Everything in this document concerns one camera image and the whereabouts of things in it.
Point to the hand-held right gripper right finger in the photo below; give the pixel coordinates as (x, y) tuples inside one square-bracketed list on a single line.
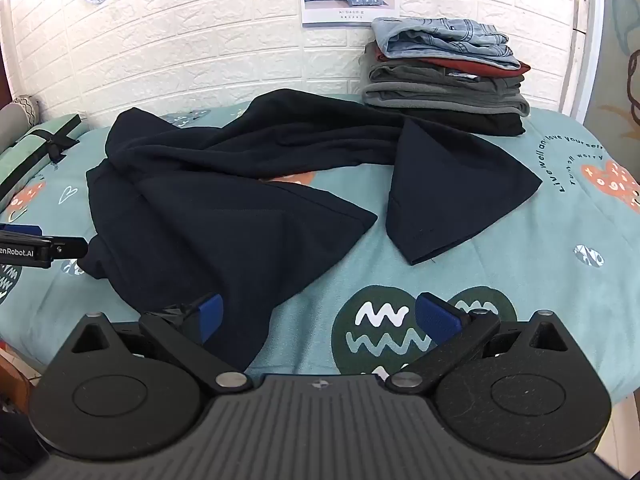
[(434, 316)]

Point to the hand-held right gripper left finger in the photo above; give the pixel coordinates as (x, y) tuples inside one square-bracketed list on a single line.
[(210, 312)]

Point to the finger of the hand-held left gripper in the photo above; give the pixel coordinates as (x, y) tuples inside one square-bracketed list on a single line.
[(70, 248), (20, 229)]

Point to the dark navy pants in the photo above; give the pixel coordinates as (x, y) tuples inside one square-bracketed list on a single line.
[(200, 200)]

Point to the green pillow with black trim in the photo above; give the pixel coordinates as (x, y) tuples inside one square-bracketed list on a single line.
[(30, 152)]

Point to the teal printed bed sheet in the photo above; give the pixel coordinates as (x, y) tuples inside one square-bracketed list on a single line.
[(500, 260)]

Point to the grey bolster pillow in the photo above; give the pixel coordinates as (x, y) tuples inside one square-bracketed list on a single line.
[(12, 122)]

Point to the folded black garment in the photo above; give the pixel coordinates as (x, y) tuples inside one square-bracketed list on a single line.
[(480, 122)]

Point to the folded light grey garment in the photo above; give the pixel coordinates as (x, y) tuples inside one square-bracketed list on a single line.
[(440, 102)]

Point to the folded dark grey garment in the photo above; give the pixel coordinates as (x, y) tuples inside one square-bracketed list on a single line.
[(415, 77)]

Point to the folded red garment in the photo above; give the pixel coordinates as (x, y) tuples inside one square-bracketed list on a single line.
[(500, 69)]

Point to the folded light blue jeans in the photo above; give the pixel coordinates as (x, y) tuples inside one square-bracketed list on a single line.
[(440, 40)]

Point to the cartoon printed curtain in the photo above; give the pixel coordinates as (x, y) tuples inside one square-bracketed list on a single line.
[(620, 60)]

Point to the white pole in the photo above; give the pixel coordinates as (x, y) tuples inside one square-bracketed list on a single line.
[(582, 25)]

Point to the brown wooden bed frame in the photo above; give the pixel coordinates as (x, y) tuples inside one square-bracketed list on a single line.
[(15, 380)]

